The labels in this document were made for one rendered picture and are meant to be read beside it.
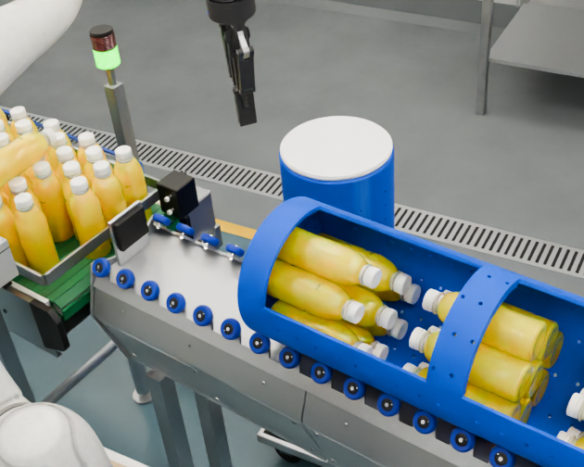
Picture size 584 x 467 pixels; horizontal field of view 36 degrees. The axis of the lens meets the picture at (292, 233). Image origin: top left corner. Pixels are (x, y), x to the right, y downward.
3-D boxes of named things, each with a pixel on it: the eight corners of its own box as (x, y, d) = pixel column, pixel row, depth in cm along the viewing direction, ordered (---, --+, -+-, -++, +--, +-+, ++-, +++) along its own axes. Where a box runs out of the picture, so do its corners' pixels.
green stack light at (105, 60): (108, 71, 232) (105, 55, 229) (91, 66, 235) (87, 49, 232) (125, 61, 236) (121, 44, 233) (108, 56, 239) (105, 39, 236)
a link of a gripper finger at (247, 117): (251, 84, 148) (252, 86, 147) (256, 120, 152) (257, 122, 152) (234, 89, 147) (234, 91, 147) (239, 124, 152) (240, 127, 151)
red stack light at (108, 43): (104, 54, 229) (101, 40, 226) (87, 49, 232) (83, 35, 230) (121, 44, 233) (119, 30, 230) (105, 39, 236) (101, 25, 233)
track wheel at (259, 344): (246, 333, 179) (251, 332, 181) (248, 355, 179) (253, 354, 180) (265, 330, 177) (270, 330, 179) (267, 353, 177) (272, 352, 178)
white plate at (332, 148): (410, 128, 223) (410, 132, 224) (311, 107, 234) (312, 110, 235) (362, 188, 205) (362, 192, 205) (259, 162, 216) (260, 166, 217)
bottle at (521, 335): (549, 335, 151) (447, 296, 160) (548, 314, 145) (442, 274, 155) (531, 371, 148) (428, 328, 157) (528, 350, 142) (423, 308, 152)
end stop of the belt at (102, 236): (48, 285, 199) (44, 275, 197) (45, 284, 200) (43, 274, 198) (167, 194, 224) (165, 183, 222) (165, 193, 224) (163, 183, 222)
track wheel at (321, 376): (307, 361, 172) (311, 360, 174) (310, 384, 171) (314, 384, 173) (327, 359, 170) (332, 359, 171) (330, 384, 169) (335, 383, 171)
